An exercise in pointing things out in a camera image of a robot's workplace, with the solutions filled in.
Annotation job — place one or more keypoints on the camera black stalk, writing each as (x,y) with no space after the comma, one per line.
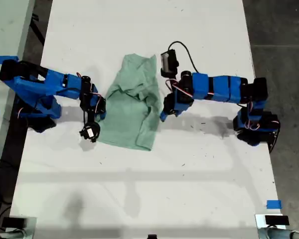
(177,81)
(89,117)

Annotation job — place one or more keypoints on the blue and black arm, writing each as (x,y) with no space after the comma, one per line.
(40,84)
(224,88)

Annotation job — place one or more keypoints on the pale green T-shirt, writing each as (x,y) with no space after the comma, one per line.
(124,119)

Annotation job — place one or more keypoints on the small black box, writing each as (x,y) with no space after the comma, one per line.
(276,220)
(13,222)

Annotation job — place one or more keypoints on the black metal bar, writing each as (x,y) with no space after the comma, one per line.
(38,31)

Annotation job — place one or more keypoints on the small black round object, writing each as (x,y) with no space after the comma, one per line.
(152,237)

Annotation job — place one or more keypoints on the blue tape square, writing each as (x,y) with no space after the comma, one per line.
(274,204)

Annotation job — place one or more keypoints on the long blue tape strip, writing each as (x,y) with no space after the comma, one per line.
(0,59)

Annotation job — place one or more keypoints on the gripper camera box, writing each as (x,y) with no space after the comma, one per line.
(90,133)
(169,62)

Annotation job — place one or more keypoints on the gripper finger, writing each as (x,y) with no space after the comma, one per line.
(165,113)
(163,119)
(101,117)

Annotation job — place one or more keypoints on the pale side table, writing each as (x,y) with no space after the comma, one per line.
(5,30)

